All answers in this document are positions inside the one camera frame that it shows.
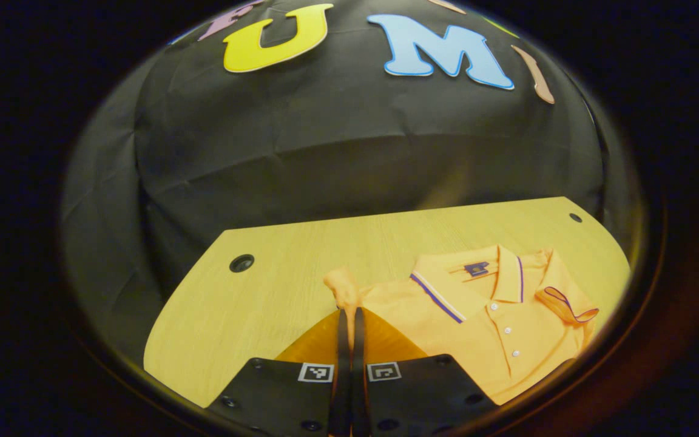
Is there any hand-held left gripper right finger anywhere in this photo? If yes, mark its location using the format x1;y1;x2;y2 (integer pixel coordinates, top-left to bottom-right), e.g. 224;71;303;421
353;307;499;437

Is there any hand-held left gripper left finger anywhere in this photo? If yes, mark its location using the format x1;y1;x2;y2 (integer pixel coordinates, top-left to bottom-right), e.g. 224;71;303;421
207;308;351;437

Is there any orange T-shirt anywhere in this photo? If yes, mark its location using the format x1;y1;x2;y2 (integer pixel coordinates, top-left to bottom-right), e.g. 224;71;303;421
323;244;600;406

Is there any black backdrop cloth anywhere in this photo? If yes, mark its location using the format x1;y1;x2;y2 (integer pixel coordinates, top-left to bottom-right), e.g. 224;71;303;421
61;0;641;365

